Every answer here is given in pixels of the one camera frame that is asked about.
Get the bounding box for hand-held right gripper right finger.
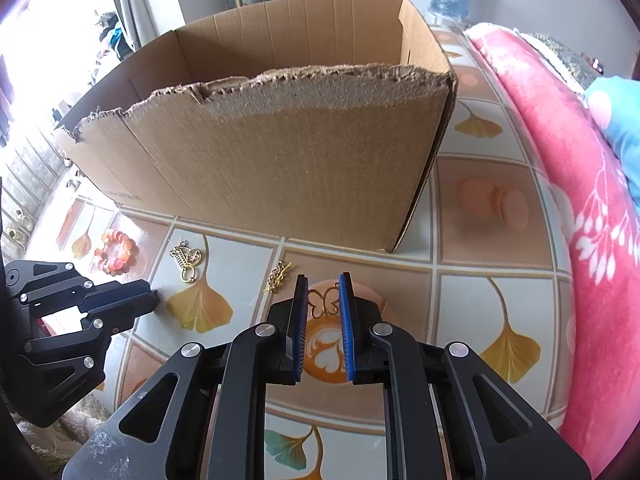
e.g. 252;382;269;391
339;272;593;480

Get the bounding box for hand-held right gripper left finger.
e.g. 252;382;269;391
60;274;308;480

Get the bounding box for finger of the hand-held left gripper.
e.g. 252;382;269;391
14;292;161;429
7;260;154;319

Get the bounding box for gold butterfly earrings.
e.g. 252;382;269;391
306;286;342;320

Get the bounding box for peach bead bracelet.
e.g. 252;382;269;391
94;229;139;276

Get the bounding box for small gold charm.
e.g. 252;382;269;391
263;261;295;294

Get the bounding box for gold pendant brooch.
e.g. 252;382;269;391
169;241;204;285

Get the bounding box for brown cardboard box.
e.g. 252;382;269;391
54;0;458;254

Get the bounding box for white fleece blanket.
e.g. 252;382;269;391
15;390;118;466

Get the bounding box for metal window railing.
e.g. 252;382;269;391
0;130;76;256

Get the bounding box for pile of clutter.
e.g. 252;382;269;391
94;10;132;62

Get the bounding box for pink floral blanket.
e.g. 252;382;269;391
462;22;640;480

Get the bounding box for grey curtain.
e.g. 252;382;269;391
106;0;157;57

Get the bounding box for blue plush pillow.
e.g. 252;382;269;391
584;76;640;182

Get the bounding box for grey knit cushion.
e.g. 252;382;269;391
520;32;601;87

